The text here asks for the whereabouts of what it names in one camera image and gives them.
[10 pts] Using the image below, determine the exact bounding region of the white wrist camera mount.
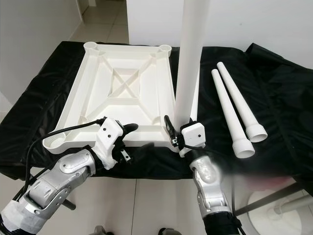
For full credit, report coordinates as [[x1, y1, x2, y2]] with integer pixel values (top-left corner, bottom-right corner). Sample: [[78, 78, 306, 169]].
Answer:
[[94, 118, 125, 170], [179, 121, 206, 158]]

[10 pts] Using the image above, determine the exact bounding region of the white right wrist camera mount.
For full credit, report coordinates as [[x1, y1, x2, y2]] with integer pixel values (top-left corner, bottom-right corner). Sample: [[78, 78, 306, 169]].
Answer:
[[179, 121, 206, 158]]

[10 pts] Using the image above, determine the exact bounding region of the white plastic table leg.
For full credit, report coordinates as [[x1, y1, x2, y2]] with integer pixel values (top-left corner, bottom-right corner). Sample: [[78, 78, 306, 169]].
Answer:
[[190, 69, 201, 123], [217, 61, 268, 143], [211, 69, 256, 159], [173, 0, 207, 130]]

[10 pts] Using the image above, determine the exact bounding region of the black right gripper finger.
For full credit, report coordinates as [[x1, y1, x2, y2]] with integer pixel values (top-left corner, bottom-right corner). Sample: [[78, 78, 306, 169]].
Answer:
[[164, 115, 178, 145]]

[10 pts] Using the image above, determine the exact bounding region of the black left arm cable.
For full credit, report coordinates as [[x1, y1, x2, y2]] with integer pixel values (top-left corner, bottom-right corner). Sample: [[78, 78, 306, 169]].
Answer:
[[29, 117, 108, 196]]

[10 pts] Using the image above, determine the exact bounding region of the black cloth table cover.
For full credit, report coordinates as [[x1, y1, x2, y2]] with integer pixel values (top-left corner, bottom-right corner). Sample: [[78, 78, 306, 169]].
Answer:
[[0, 41, 313, 183]]

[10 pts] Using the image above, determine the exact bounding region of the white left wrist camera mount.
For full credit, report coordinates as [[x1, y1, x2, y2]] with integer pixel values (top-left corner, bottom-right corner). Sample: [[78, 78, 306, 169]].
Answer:
[[94, 118, 125, 170]]

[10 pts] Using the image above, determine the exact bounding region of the white plastic table top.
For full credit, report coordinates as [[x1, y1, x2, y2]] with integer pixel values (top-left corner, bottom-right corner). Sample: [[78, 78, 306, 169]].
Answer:
[[42, 41, 180, 152]]

